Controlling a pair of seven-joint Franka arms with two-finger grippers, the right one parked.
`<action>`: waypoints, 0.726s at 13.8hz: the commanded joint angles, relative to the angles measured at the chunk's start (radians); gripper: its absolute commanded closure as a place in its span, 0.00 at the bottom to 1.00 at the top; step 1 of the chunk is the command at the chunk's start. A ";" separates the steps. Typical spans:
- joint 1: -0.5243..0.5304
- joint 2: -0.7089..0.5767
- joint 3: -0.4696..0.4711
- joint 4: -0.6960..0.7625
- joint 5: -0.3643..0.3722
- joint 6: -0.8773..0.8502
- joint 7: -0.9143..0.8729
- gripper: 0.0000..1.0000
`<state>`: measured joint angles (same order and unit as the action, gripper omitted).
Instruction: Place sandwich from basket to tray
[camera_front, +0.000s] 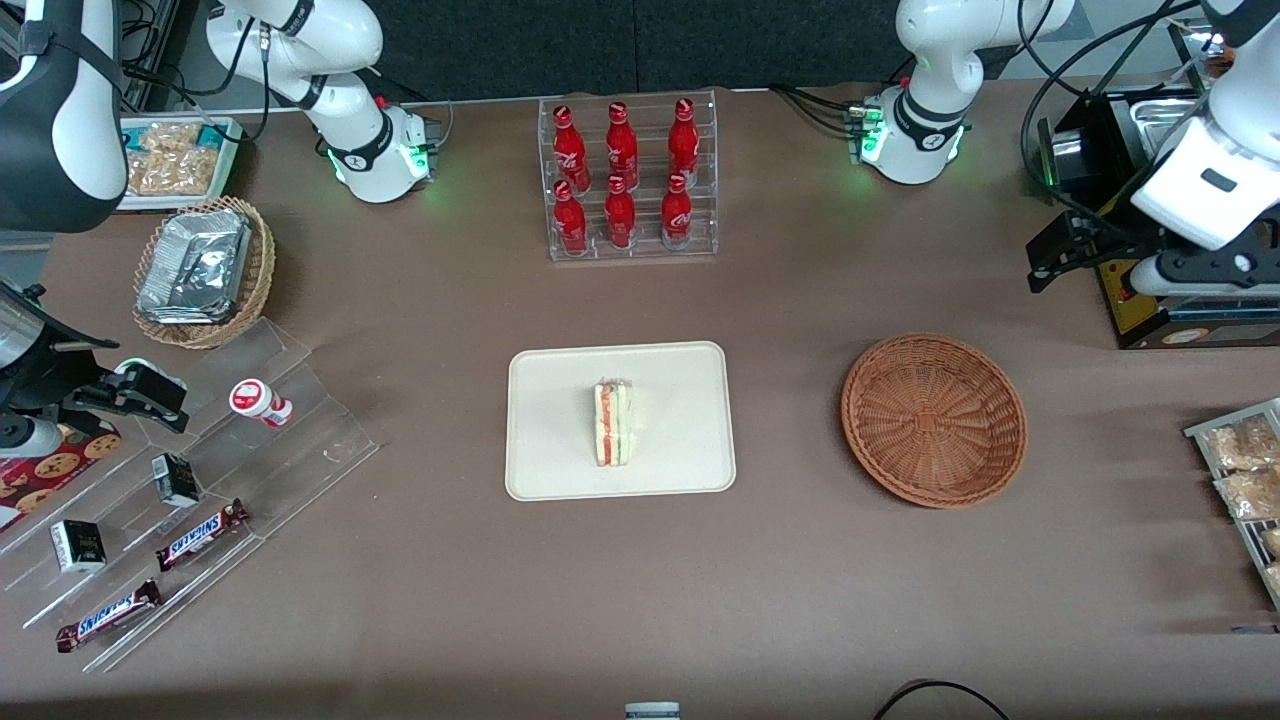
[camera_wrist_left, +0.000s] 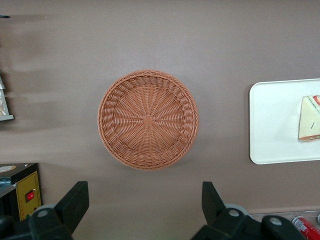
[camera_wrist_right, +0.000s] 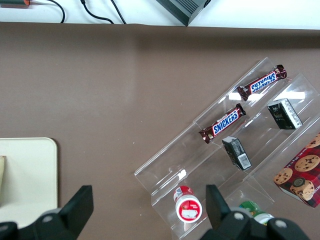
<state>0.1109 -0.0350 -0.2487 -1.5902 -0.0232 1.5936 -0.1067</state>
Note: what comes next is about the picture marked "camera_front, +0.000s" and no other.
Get round brown wicker basket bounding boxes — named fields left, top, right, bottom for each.
left=840, top=333, right=1029, bottom=510

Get small black carton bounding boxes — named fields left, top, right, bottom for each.
left=50, top=519, right=108, bottom=575
left=151, top=453, right=202, bottom=509

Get triangular sandwich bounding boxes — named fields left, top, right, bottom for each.
left=594, top=378, right=634, bottom=468

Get red lidded yoghurt cup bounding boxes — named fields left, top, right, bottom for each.
left=229, top=379, right=294, bottom=429

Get green lidded yoghurt cup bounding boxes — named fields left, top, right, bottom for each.
left=113, top=357, right=188, bottom=393

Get brown table cover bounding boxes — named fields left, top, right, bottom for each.
left=0, top=80, right=1280, bottom=720

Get black backdrop panel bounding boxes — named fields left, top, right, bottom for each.
left=365, top=0, right=906, bottom=101

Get clear acrylic stepped display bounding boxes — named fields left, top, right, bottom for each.
left=0, top=318, right=382, bottom=674

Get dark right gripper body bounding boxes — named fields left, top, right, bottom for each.
left=0, top=283, right=121, bottom=416

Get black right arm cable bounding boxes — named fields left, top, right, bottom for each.
left=120, top=0, right=276, bottom=141

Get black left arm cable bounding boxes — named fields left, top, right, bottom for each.
left=1015, top=0, right=1216, bottom=226

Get red chocolate chip cookie box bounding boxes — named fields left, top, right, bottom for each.
left=0, top=425, right=123, bottom=534

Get cream rectangular tray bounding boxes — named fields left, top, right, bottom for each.
left=505, top=341, right=738, bottom=502

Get black looped cable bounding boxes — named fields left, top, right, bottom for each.
left=873, top=679, right=1011, bottom=720

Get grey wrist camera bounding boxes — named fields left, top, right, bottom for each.
left=0, top=414, right=64, bottom=461
left=1130, top=255, right=1280, bottom=298

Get clear acrylic bottle rack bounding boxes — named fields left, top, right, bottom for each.
left=537, top=89, right=719, bottom=263

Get black arm base cables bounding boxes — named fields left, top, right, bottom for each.
left=768, top=84, right=867, bottom=137

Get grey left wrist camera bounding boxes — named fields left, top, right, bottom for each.
left=1130, top=255, right=1280, bottom=298

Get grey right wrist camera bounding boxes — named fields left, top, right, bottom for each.
left=0, top=414, right=64, bottom=461

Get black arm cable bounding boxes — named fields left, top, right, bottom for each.
left=120, top=0, right=276, bottom=141
left=1015, top=0, right=1216, bottom=226

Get red cola bottle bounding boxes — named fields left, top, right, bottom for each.
left=605, top=101, right=640, bottom=189
left=553, top=180, right=589, bottom=257
left=661, top=173, right=693, bottom=250
left=604, top=176, right=637, bottom=250
left=552, top=104, right=592, bottom=193
left=668, top=97, right=701, bottom=186

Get silver foil containers stack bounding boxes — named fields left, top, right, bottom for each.
left=136, top=208, right=252, bottom=326

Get white plastic snack tray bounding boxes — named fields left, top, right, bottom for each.
left=118, top=115, right=244, bottom=212

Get Snickers chocolate bar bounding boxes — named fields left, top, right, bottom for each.
left=55, top=579, right=163, bottom=654
left=156, top=498, right=250, bottom=572

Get grey wire rack tray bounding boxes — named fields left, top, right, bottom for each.
left=1184, top=398, right=1280, bottom=611

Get oval light wicker basket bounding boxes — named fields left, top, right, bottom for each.
left=132, top=196, right=277, bottom=350

